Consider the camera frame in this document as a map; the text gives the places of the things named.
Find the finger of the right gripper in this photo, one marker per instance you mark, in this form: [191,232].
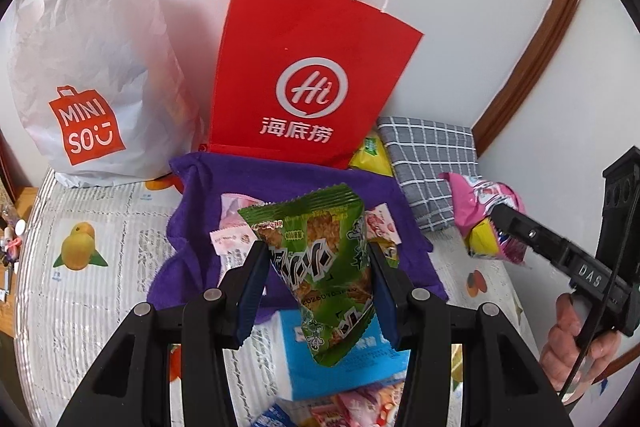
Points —
[561,253]

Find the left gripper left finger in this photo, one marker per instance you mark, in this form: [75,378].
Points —
[128,383]

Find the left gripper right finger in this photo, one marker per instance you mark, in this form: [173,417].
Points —
[503,383]

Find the panda triangular snack bag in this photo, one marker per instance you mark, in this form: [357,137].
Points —
[376,405]

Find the pink snack bag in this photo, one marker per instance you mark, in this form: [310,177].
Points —
[472,201]

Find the blue snack packet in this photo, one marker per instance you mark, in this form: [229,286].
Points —
[274,416]

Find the pink strawberry candy packet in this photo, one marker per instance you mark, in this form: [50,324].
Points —
[380,225]

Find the pink peach candy packet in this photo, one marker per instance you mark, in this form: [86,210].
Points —
[231,204]

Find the green triangular snack bag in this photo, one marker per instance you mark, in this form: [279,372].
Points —
[319,248]

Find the light pink pastry packet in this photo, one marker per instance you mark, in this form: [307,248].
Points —
[232,246]

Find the yellow snack packet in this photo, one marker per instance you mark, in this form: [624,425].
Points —
[389,251]

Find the person's right hand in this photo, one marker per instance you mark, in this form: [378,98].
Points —
[561,352]

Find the purple towel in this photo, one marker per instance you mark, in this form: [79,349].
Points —
[215,187]

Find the fruit print tablecloth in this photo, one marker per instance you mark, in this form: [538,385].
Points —
[90,255]

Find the grey checked folded cloth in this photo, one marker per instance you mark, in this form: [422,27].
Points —
[420,151]

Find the yellow green snack bag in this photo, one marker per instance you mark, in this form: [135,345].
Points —
[371,156]

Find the white Miniso plastic bag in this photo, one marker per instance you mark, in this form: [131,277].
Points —
[98,88]

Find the red Haidilao paper bag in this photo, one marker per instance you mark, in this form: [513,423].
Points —
[304,80]

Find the brown wooden door frame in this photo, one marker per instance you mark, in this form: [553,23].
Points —
[525,74]

